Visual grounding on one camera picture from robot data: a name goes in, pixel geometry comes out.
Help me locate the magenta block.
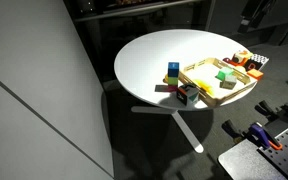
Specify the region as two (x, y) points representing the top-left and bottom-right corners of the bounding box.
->
(166, 84), (179, 93)

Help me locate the green block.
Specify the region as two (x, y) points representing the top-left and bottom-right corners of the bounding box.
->
(167, 76), (179, 87)

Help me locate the blue block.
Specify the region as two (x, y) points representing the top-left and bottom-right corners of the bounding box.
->
(167, 61), (180, 79)

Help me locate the wooden tray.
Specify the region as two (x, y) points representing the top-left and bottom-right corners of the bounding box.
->
(178, 57), (258, 108)

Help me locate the orange block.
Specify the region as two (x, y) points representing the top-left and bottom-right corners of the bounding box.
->
(246, 68), (264, 81)

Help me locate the flat grey card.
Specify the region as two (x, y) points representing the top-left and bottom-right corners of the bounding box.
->
(154, 84), (169, 93)

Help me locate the black white patterned cube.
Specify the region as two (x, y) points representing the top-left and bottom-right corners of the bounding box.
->
(176, 83), (200, 107)

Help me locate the white table base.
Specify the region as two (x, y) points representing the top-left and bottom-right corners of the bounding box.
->
(130, 105), (205, 154)

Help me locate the yellow toy piece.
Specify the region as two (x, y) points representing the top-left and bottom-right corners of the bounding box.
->
(193, 78), (215, 96)

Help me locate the green cube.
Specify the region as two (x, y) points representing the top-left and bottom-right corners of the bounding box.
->
(215, 66), (235, 82)

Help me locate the grey cube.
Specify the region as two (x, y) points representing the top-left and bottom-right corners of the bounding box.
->
(220, 75), (238, 90)

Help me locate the dark red ball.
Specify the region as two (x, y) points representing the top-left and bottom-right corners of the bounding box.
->
(222, 57), (240, 67)

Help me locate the white ball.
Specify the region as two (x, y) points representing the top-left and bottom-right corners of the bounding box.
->
(234, 65), (248, 75)

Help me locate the black white patterned box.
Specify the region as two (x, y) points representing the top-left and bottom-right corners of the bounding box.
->
(243, 53), (270, 72)

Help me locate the dark platform table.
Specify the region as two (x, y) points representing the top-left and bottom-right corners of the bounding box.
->
(217, 139), (288, 180)

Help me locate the orange clamp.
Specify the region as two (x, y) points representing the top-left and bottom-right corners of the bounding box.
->
(221, 119), (284, 151)

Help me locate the grey shelf rail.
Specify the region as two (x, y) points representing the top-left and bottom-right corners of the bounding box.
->
(73, 0), (202, 23)

